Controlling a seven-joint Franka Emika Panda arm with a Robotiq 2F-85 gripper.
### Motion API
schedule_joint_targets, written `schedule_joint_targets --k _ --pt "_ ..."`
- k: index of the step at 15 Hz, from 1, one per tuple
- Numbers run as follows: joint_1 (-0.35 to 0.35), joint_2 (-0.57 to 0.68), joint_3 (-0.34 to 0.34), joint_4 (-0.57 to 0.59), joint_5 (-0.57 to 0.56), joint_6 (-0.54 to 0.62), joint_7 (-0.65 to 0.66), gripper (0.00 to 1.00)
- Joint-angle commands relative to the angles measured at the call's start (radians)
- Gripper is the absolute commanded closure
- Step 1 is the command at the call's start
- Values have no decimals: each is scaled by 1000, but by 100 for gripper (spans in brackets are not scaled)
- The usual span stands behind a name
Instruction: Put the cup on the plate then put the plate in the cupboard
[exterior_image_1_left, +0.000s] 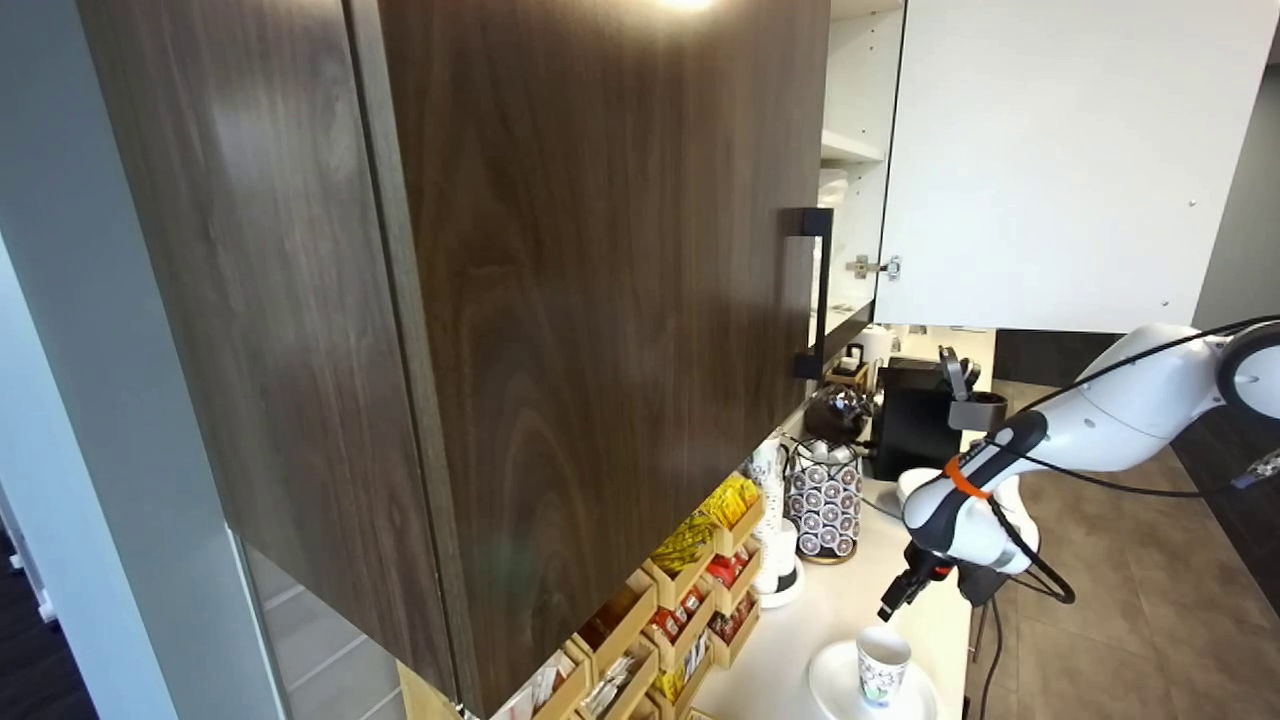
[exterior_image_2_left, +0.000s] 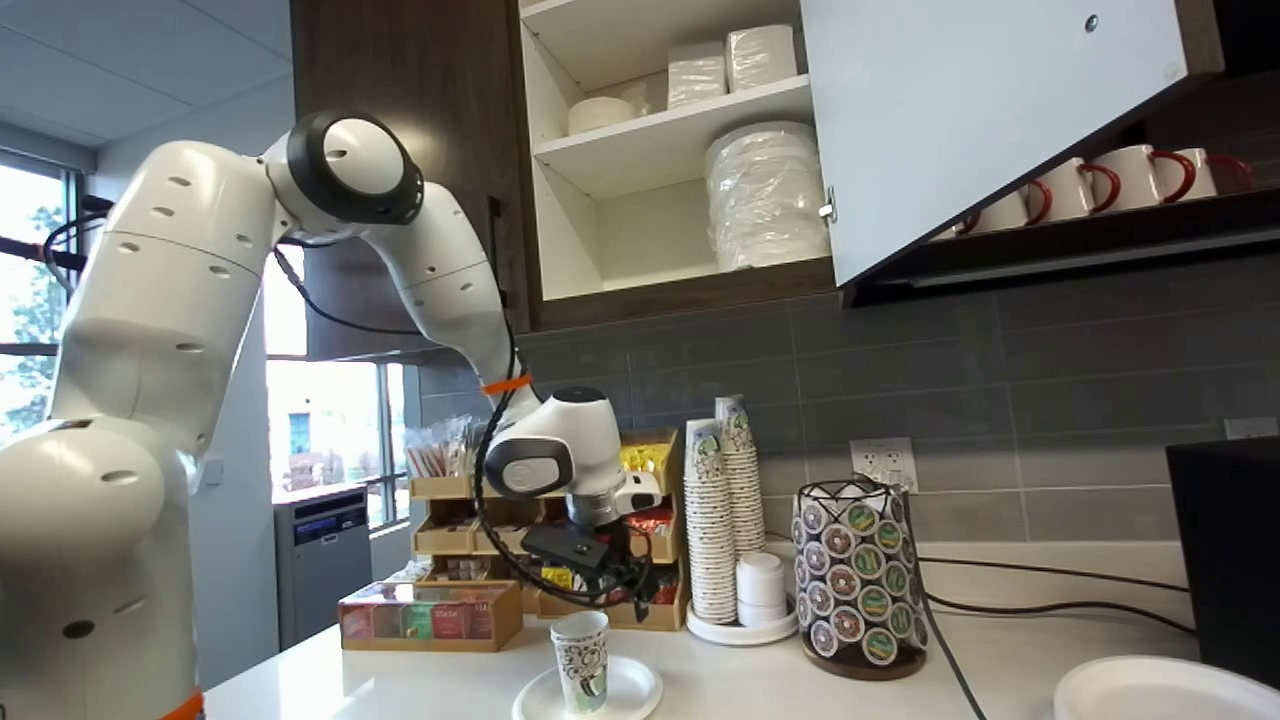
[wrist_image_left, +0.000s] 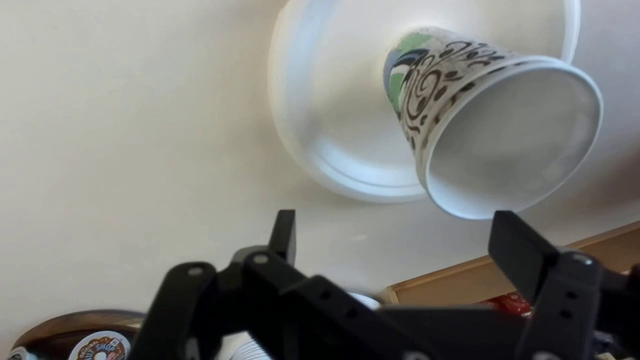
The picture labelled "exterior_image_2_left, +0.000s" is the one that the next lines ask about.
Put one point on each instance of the white cup lid stack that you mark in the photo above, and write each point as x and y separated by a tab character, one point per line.
761	584

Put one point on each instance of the white round cup tray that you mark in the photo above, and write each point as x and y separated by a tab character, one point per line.
745	635

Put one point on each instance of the white plate at edge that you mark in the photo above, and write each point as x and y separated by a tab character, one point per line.
1160	694

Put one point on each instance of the dark open mug shelf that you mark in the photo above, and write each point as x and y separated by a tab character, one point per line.
1133	247

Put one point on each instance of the patterned paper coffee cup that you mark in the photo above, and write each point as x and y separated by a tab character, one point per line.
583	660

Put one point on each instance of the small white plastic plate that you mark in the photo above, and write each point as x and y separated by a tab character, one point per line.
632	694

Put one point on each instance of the grey dishwasher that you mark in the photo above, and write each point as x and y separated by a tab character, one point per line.
320	574

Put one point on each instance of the patterned coffee pod carousel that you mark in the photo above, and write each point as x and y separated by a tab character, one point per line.
861	574

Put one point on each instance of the white cupboard door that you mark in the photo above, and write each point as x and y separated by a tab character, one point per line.
984	120

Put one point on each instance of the wooden glass-lid tea box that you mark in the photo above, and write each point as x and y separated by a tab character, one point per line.
426	623

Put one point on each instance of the dark wood wall cupboard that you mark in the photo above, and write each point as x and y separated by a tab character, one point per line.
401	81

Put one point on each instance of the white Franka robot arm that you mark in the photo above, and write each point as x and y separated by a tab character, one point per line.
144	304

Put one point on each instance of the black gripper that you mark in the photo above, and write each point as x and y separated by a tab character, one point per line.
583	552

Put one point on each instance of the tall patterned paper cup stack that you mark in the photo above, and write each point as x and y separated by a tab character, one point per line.
710	520
745	466

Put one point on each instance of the wooden tea organizer rack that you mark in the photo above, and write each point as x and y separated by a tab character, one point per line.
454	543

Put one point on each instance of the white wall plate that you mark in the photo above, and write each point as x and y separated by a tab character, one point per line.
1254	429

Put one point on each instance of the white wall outlet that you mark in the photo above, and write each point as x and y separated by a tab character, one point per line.
887	460

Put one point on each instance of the clear bag of packets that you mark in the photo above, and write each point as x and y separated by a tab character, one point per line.
440	450

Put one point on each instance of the plastic wrapped plate stack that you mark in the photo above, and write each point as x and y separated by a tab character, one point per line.
766	201

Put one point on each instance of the black coffee machine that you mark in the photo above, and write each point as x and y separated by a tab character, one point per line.
1235	561

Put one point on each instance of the white bowl stack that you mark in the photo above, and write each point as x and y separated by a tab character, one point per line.
600	112

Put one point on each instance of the silver door hinge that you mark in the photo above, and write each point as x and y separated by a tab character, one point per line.
827	210

